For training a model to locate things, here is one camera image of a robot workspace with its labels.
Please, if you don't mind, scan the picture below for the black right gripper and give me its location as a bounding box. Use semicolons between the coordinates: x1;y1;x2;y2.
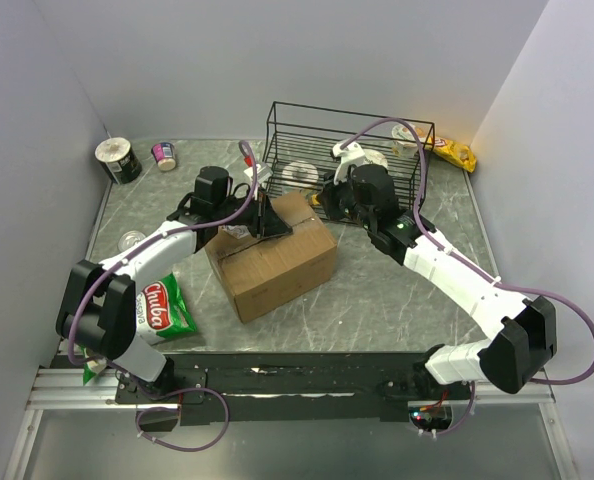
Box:
317;166;375;231

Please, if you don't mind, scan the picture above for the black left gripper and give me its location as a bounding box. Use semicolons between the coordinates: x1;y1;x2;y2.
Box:
215;187;293;238

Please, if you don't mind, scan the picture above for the brown cardboard box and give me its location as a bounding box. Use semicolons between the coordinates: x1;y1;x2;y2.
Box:
204;192;337;324

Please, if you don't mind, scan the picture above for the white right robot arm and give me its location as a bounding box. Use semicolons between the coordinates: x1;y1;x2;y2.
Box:
317;164;556;399

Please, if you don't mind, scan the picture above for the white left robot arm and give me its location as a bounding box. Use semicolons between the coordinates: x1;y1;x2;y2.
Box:
56;166;293;402

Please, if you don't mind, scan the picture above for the white lidded jar in basket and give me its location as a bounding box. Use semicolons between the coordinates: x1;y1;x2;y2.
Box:
280;161;319;194

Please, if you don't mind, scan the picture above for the white yogurt cup behind basket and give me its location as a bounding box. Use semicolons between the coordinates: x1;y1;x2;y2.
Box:
391;123;418;158

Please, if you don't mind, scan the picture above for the yellow snack bag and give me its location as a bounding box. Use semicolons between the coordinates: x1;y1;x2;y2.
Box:
426;136;477;173

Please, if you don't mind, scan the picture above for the pink yogurt cup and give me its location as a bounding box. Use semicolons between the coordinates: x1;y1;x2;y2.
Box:
151;142;177;172

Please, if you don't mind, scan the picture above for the green Chuba chips bag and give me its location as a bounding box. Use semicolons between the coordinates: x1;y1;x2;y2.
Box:
75;274;197;384

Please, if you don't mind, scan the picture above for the small brown jar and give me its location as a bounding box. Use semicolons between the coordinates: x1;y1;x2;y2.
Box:
117;230;146;252

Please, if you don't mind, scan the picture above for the black can white lid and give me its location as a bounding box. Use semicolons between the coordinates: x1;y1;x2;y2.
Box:
94;137;142;185

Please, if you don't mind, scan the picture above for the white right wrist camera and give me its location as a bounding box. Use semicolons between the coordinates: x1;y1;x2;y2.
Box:
331;141;366;185

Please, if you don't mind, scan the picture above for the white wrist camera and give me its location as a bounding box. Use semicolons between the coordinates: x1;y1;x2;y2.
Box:
331;141;366;185
244;162;273;188

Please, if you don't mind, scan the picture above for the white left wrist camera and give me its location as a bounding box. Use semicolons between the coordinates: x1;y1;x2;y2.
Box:
244;162;273;188

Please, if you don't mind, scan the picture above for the black wire basket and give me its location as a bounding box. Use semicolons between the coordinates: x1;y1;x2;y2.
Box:
263;101;423;208

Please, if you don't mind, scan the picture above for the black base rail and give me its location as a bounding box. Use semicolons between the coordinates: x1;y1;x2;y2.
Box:
115;352;470;426

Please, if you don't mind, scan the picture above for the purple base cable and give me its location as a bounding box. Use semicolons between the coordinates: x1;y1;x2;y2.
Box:
135;383;234;451

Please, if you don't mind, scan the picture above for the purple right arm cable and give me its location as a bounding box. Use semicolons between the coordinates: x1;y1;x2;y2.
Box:
341;117;594;386

